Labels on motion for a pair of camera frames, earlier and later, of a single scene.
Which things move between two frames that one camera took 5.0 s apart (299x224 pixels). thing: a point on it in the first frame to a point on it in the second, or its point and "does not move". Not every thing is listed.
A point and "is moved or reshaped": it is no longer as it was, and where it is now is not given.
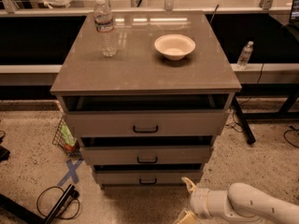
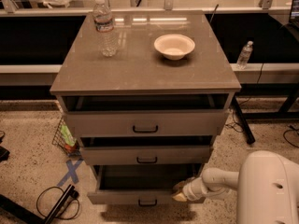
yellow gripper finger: [186, 217] to [180, 197]
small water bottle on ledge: [245, 55] does not move
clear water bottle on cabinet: [104, 22] does not move
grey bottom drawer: [146, 179] is moved or reshaped
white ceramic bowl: [175, 47] does not move
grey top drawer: [147, 122] does not move
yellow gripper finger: [189, 184] to [179, 186]
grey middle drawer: [146, 155] does not move
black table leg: [244, 120] does not move
